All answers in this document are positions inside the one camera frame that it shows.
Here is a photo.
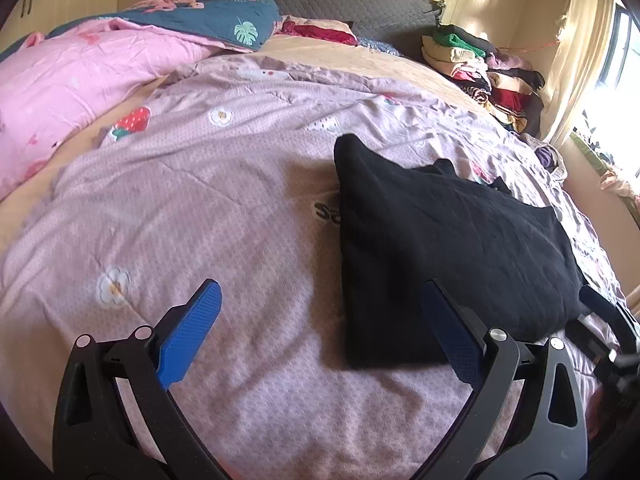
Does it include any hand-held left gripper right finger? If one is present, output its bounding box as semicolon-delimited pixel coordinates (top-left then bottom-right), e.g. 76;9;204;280
415;278;589;480

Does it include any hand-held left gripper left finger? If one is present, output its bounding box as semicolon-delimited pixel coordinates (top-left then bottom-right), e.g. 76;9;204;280
51;278;231;480

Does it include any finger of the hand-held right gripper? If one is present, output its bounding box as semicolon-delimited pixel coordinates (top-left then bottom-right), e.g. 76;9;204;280
565;320;628;393
579;287;640;346

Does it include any black sweatshirt with orange patches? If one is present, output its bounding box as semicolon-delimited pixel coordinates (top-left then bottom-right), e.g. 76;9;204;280
333;133;592;371

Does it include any pile of folded clothes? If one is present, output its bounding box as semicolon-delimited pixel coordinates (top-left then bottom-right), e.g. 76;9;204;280
421;24;547;137

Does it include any pink floral cloth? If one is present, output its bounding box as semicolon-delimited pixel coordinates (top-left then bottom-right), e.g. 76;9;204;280
597;167;640;202

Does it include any mauve strawberry print quilt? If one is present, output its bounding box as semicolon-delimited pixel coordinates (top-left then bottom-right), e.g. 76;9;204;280
0;55;632;480

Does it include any purple cloth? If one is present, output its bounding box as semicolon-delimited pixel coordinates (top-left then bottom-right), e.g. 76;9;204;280
535;144;569;177

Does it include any window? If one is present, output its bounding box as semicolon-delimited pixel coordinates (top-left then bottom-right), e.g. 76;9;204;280
584;5;640;163

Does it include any cream curtain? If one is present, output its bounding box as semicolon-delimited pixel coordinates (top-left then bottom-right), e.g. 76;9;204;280
540;0;619;147

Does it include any pink quilt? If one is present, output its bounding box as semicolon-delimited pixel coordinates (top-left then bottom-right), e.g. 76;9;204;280
0;17;222;202

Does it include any blue patterned pillow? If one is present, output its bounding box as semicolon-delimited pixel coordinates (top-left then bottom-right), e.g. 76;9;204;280
357;37;404;59

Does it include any blue leaf print blanket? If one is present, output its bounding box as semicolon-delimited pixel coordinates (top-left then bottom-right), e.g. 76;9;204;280
122;0;282;52

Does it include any red cloth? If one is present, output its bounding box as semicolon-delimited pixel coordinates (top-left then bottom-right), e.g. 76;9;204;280
275;16;359;46

